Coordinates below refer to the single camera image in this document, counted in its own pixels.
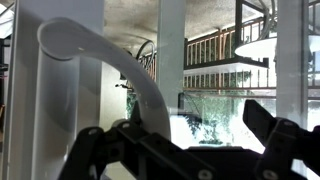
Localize wooden balcony railing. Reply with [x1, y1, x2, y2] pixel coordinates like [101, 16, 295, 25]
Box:
[138, 13, 320, 101]

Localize white framed sliding glass door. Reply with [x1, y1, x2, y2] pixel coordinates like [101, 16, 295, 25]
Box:
[1, 0, 320, 180]

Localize outdoor table with black legs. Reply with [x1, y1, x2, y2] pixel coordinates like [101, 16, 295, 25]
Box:
[234, 0, 320, 69]

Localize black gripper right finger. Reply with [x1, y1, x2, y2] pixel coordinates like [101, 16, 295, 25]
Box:
[242, 99, 320, 180]

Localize white fixed glass door panel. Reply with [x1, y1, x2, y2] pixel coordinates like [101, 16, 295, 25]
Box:
[156, 0, 309, 180]

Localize red bicycle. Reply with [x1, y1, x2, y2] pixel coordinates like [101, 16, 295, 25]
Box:
[114, 39, 158, 91]

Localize green hedge trees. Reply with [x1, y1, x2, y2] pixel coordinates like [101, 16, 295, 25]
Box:
[126, 69, 278, 146]

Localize white door handle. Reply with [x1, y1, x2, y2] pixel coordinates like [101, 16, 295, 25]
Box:
[33, 17, 172, 180]

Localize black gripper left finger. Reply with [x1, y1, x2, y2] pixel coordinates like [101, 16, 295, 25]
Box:
[58, 99, 218, 180]

